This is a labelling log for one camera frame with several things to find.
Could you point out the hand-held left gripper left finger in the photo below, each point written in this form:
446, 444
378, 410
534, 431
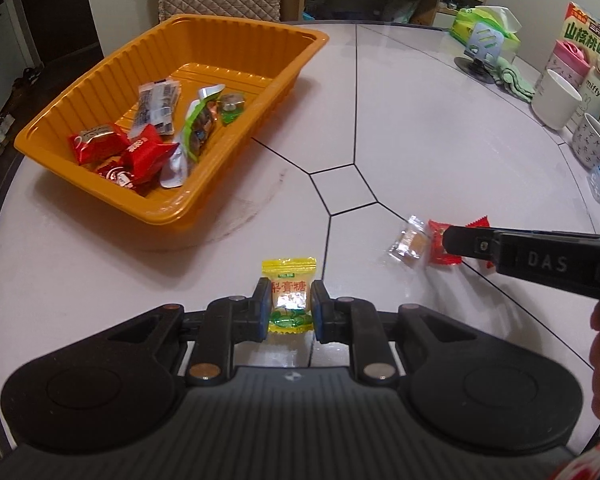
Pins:
261, 310

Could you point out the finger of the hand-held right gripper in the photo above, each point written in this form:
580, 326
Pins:
470, 242

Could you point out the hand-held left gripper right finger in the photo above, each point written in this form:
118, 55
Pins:
319, 312

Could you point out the yellow candy packet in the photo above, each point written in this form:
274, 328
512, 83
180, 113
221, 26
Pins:
289, 275

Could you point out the green and silver snack packet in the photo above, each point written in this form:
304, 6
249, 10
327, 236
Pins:
197, 130

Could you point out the red square snack packet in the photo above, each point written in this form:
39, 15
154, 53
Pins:
145, 152

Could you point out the red snack packet white print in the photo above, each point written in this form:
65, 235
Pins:
115, 175

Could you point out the small green snack packet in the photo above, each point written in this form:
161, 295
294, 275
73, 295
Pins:
230, 107

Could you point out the dark and silver snack packet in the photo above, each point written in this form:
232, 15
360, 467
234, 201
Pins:
157, 105

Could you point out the red snack packet silver top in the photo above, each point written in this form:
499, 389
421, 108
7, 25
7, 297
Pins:
100, 142

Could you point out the orange plastic tray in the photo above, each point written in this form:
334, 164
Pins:
220, 40

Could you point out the clear wrapped candy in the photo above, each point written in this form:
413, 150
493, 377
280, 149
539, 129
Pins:
410, 245

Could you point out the white patterned cup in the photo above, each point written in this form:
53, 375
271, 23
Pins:
592, 142

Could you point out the white mug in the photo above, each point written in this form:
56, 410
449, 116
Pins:
555, 100

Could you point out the green cloth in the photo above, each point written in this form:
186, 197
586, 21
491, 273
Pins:
517, 82

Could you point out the white rabbit print bottle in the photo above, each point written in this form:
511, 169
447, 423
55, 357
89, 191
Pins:
595, 90

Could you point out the pink lidded bottle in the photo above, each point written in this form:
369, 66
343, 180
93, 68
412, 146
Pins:
567, 57

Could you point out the pale blue phone stand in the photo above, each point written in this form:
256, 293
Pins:
482, 40

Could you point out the red patterned clothing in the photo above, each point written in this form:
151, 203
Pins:
595, 460

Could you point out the green tissue pack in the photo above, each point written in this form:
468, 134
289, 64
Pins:
465, 25

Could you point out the green and yellow snack box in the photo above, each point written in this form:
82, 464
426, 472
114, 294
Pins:
590, 30

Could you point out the white plastic bag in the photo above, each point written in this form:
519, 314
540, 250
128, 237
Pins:
400, 7

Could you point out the dark shoes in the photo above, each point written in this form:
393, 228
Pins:
32, 74

